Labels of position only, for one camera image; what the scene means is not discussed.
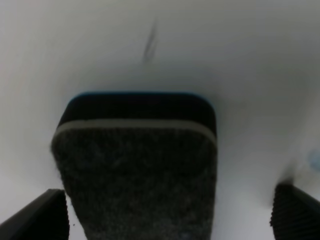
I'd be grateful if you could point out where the black felt whiteboard eraser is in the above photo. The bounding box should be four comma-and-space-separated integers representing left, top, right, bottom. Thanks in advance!
51, 92, 218, 240

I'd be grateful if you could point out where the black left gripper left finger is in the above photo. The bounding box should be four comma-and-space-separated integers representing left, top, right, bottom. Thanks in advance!
0, 189, 70, 240

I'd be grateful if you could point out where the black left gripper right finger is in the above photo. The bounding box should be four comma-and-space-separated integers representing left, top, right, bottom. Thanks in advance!
270, 184, 320, 240

